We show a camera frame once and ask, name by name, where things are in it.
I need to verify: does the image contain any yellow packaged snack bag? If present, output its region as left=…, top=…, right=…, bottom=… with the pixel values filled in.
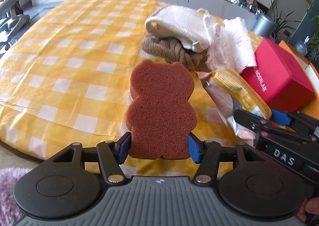
left=196, top=68, right=272, bottom=141

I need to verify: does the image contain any brown bear-shaped sponge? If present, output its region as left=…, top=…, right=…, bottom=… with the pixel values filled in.
left=126, top=60, right=197, bottom=160

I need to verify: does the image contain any brown knitted scarf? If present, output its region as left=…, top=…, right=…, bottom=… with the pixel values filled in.
left=141, top=33, right=207, bottom=70

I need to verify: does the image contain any white bath mitt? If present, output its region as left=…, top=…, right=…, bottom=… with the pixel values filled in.
left=144, top=5, right=211, bottom=53

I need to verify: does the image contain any person's right hand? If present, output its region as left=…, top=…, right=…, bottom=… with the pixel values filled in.
left=297, top=197, right=319, bottom=222

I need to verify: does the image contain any orange open cardboard box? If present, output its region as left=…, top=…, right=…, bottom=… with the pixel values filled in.
left=279, top=40, right=319, bottom=120

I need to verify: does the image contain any red cube box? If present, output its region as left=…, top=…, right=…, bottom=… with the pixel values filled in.
left=241, top=37, right=315, bottom=112

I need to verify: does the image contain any blue water jug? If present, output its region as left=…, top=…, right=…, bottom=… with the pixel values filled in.
left=294, top=36, right=310, bottom=56

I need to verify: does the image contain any hanging ivy plant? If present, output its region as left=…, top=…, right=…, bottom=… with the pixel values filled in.
left=292, top=0, right=318, bottom=62

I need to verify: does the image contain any yellow checkered tablecloth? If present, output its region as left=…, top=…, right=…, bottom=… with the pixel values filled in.
left=0, top=0, right=265, bottom=177

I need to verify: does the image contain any grey metal trash bin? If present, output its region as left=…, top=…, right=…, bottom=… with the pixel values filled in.
left=251, top=13, right=276, bottom=37

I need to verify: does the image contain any tall floor plant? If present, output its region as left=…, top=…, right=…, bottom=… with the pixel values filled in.
left=270, top=0, right=300, bottom=40

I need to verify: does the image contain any purple fluffy blanket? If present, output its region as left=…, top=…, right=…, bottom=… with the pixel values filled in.
left=0, top=168, right=30, bottom=226

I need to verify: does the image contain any pink grey office chair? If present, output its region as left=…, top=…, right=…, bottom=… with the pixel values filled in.
left=1, top=0, right=30, bottom=51

